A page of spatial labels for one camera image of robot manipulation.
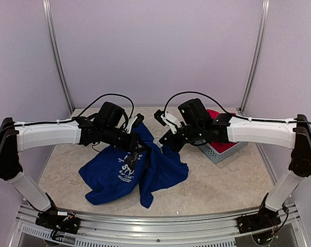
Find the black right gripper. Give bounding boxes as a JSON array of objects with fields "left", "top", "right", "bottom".
[{"left": 160, "top": 121, "right": 204, "bottom": 152}]

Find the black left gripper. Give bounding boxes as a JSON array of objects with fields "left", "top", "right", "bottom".
[{"left": 101, "top": 125, "right": 148, "bottom": 153}]

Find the blue printed t-shirt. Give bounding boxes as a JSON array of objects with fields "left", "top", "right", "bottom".
[{"left": 79, "top": 124, "right": 189, "bottom": 208}]

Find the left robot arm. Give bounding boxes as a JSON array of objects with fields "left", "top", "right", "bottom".
[{"left": 0, "top": 101, "right": 150, "bottom": 229}]

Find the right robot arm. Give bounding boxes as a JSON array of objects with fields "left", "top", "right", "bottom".
[{"left": 154, "top": 98, "right": 311, "bottom": 228}]

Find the red garment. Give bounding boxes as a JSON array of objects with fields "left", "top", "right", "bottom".
[{"left": 207, "top": 109, "right": 238, "bottom": 153}]

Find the light blue perforated basket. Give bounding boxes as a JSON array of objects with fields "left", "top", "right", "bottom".
[{"left": 196, "top": 141, "right": 248, "bottom": 164}]

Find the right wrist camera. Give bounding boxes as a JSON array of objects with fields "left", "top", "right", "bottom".
[{"left": 154, "top": 109, "right": 182, "bottom": 134}]

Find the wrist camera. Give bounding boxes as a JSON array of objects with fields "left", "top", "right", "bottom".
[
  {"left": 154, "top": 109, "right": 182, "bottom": 134},
  {"left": 125, "top": 113, "right": 144, "bottom": 134}
]

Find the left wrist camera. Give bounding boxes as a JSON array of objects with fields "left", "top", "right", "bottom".
[{"left": 125, "top": 113, "right": 144, "bottom": 134}]

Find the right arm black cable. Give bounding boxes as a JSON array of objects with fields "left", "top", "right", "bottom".
[{"left": 164, "top": 90, "right": 311, "bottom": 165}]

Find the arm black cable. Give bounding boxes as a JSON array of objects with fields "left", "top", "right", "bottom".
[
  {"left": 164, "top": 90, "right": 311, "bottom": 165},
  {"left": 0, "top": 93, "right": 135, "bottom": 180}
]

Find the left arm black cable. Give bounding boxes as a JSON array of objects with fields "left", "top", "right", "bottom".
[{"left": 0, "top": 93, "right": 135, "bottom": 180}]

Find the aluminium front rail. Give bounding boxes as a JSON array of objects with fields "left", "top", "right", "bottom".
[{"left": 15, "top": 203, "right": 304, "bottom": 247}]

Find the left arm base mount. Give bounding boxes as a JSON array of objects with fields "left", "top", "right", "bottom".
[{"left": 35, "top": 209, "right": 81, "bottom": 235}]

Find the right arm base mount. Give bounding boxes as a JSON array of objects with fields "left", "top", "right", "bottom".
[{"left": 236, "top": 203, "right": 281, "bottom": 234}]

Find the left aluminium corner post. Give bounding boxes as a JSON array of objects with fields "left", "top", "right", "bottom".
[{"left": 42, "top": 0, "right": 75, "bottom": 113}]

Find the aluminium corner post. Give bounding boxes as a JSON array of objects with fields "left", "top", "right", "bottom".
[
  {"left": 42, "top": 0, "right": 75, "bottom": 113},
  {"left": 239, "top": 0, "right": 270, "bottom": 113}
]

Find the right aluminium corner post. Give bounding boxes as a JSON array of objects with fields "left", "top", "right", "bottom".
[{"left": 239, "top": 0, "right": 270, "bottom": 113}]

